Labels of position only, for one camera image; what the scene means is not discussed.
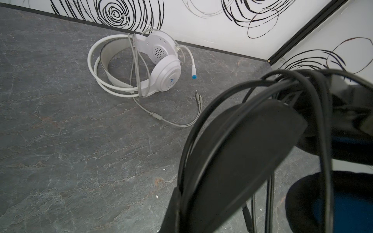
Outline black blue headphones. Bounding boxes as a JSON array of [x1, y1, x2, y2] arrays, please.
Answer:
[[177, 69, 373, 233]]

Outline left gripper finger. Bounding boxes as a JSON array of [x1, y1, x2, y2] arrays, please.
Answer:
[[159, 187, 182, 233]]

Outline white headphones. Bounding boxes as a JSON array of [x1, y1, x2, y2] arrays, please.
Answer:
[[86, 28, 204, 128]]

